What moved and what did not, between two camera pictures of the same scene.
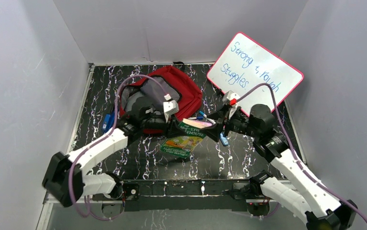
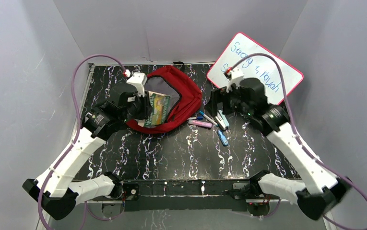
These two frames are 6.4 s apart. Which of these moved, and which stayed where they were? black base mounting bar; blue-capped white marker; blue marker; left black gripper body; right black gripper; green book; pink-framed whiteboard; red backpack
Moved: green book; left black gripper body; right black gripper
Stayed: red backpack; blue-capped white marker; black base mounting bar; blue marker; pink-framed whiteboard
